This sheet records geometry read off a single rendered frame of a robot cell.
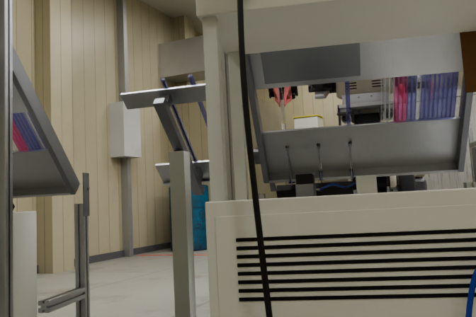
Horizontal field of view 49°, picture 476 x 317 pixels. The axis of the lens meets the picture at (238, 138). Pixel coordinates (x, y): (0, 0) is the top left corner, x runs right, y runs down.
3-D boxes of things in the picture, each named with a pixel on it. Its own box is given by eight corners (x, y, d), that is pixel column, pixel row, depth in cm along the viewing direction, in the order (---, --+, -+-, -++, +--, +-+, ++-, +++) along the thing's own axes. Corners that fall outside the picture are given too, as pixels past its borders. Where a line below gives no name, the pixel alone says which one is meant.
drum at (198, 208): (183, 248, 744) (181, 186, 754) (218, 247, 721) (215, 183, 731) (162, 252, 694) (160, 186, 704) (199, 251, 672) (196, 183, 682)
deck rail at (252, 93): (263, 183, 195) (264, 172, 200) (269, 182, 195) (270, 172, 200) (231, 1, 153) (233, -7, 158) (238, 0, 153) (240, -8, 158)
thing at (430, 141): (269, 175, 196) (269, 170, 199) (456, 164, 185) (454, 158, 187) (262, 135, 185) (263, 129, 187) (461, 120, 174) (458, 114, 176)
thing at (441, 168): (269, 183, 195) (270, 170, 200) (457, 172, 183) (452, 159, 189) (268, 180, 194) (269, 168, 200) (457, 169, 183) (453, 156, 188)
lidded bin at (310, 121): (324, 131, 990) (323, 117, 993) (318, 129, 954) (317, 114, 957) (299, 133, 1009) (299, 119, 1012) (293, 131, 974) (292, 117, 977)
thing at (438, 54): (254, 95, 172) (255, 87, 176) (467, 77, 161) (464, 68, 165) (238, 0, 153) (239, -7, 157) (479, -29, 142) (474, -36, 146)
